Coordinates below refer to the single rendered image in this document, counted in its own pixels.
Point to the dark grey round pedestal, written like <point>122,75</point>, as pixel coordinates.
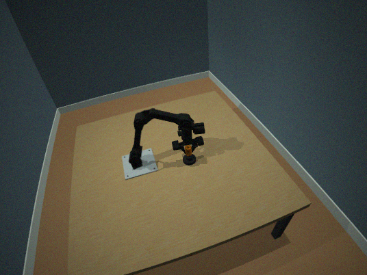
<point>189,160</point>

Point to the orange knob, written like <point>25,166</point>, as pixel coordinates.
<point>188,150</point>

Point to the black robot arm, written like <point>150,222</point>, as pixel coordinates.
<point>184,122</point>

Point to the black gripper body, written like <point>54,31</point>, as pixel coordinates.
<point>187,141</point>

